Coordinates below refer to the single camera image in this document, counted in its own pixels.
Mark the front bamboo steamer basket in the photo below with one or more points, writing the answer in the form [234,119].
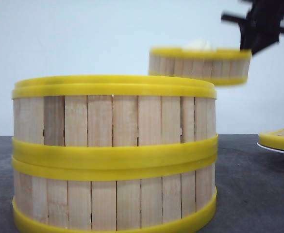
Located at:
[179,203]

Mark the white swirl bun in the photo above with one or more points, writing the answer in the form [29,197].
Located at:
[198,45]

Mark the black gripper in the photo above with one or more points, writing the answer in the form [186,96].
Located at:
[261,27]

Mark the yellow rimmed steamer lid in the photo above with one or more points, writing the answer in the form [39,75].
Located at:
[274,139]

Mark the white plate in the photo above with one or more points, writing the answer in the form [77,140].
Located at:
[270,149]

